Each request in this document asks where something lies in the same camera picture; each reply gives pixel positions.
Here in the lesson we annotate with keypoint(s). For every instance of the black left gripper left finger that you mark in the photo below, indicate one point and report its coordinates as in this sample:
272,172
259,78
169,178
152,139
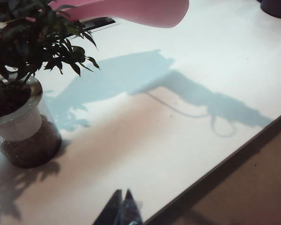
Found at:
113,211

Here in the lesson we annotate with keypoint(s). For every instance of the clear glass outer jar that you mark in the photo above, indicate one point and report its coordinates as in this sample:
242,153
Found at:
32,152

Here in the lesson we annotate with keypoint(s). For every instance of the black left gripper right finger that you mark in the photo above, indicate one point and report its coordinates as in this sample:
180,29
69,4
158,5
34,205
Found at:
131,211

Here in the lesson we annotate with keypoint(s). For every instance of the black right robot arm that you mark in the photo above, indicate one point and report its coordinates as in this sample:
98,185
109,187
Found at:
276,7

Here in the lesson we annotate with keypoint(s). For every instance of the green leafy plant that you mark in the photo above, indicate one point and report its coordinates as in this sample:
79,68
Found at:
25,39

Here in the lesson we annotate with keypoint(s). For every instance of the white inner plant pot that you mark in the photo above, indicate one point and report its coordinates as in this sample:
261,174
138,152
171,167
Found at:
21,124

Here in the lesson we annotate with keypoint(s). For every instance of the pink plastic watering can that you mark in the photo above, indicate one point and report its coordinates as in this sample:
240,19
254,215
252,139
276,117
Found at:
142,11

